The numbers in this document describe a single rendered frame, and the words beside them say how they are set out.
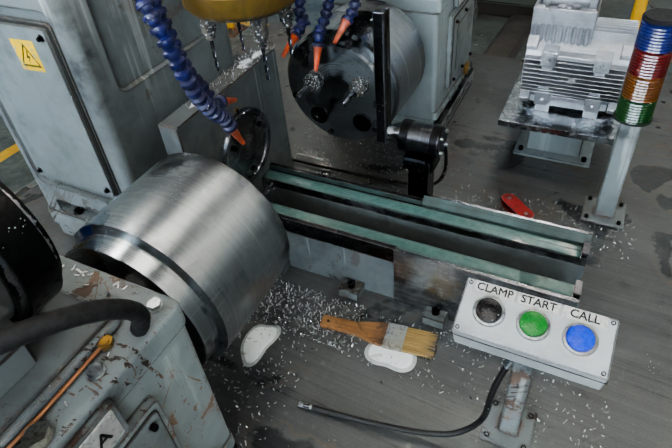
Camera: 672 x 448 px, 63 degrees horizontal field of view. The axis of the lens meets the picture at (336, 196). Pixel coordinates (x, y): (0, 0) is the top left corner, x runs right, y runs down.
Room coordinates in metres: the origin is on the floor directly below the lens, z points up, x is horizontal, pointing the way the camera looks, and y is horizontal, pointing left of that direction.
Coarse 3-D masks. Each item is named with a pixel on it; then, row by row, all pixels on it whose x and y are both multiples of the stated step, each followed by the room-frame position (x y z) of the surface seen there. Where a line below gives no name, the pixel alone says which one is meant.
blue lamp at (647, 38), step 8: (640, 24) 0.83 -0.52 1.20; (648, 24) 0.81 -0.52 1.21; (640, 32) 0.82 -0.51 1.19; (648, 32) 0.81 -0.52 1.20; (656, 32) 0.80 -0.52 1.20; (664, 32) 0.79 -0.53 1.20; (640, 40) 0.82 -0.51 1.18; (648, 40) 0.80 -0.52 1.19; (656, 40) 0.79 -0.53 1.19; (664, 40) 0.79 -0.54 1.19; (640, 48) 0.81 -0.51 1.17; (648, 48) 0.80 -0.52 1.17; (656, 48) 0.79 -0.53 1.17; (664, 48) 0.79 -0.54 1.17
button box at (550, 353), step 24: (480, 288) 0.43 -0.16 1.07; (504, 288) 0.42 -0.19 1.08; (504, 312) 0.40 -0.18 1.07; (552, 312) 0.39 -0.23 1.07; (576, 312) 0.38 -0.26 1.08; (456, 336) 0.39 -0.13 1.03; (480, 336) 0.38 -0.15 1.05; (504, 336) 0.37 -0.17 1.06; (528, 336) 0.36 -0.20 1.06; (552, 336) 0.36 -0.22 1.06; (600, 336) 0.35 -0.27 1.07; (528, 360) 0.35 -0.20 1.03; (552, 360) 0.34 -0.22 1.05; (576, 360) 0.33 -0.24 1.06; (600, 360) 0.33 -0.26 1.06; (600, 384) 0.32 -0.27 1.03
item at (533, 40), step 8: (528, 40) 1.06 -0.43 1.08; (536, 40) 1.05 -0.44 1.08; (528, 48) 1.06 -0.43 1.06; (536, 48) 1.05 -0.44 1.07; (624, 48) 0.97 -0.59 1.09; (632, 48) 0.97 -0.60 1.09; (624, 56) 0.96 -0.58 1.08; (520, 96) 1.05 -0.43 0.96; (528, 96) 1.04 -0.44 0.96; (608, 104) 0.97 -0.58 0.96; (616, 104) 0.97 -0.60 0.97; (608, 112) 0.97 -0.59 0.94
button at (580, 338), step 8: (576, 328) 0.36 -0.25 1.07; (584, 328) 0.36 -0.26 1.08; (568, 336) 0.35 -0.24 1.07; (576, 336) 0.35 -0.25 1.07; (584, 336) 0.35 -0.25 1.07; (592, 336) 0.35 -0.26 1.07; (568, 344) 0.35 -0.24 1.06; (576, 344) 0.34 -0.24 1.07; (584, 344) 0.34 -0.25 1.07; (592, 344) 0.34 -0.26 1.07
